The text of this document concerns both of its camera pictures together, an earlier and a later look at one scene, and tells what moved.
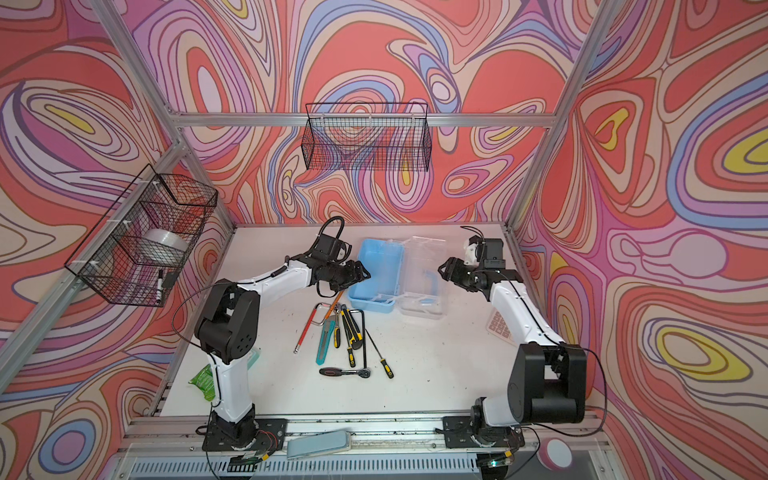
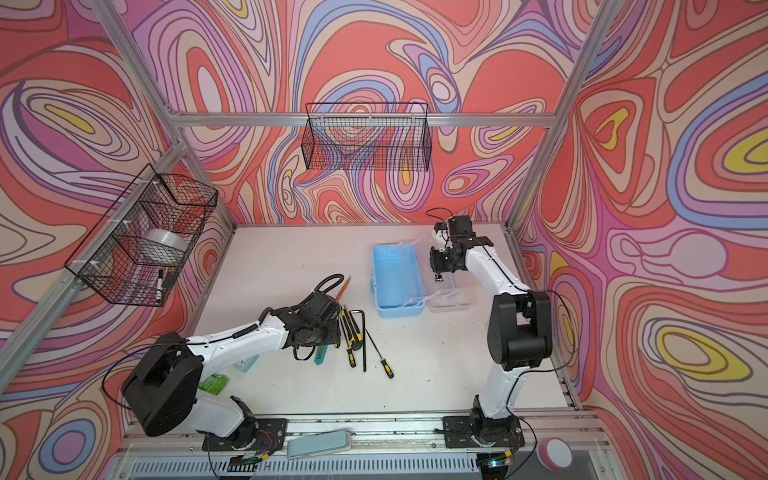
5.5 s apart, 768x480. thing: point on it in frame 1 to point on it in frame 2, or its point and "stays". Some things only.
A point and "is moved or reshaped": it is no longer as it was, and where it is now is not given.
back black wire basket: x=366 y=136 stays
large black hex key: x=364 y=338 stays
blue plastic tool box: x=407 y=277 is moved or reshaped
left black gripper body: x=341 y=276 to x=325 y=335
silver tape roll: x=167 y=237 stays
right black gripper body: x=469 y=276 to x=443 y=261
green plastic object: x=256 y=353 stays
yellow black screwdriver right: x=383 y=361 stays
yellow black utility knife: x=354 y=335 stays
